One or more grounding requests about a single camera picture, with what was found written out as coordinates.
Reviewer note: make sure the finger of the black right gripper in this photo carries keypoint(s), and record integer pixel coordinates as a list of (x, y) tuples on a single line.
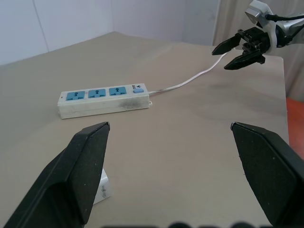
[(225, 46), (242, 61)]

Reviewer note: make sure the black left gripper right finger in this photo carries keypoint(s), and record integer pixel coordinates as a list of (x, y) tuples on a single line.
[(273, 171)]

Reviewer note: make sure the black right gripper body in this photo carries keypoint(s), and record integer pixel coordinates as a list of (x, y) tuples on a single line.
[(257, 39)]

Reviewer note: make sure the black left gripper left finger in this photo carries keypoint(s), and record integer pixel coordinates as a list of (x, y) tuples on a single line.
[(69, 175)]

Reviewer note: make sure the white plug adapter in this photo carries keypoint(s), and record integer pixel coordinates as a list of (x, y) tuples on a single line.
[(103, 187)]

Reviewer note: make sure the white power strip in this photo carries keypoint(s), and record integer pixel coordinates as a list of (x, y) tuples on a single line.
[(102, 107)]

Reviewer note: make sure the beige curtain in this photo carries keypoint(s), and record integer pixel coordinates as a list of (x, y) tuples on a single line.
[(232, 19)]

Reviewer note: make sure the beige tablecloth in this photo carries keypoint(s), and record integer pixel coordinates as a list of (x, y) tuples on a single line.
[(171, 142)]

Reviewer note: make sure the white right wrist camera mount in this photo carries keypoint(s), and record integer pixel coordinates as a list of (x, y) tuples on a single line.
[(259, 10)]

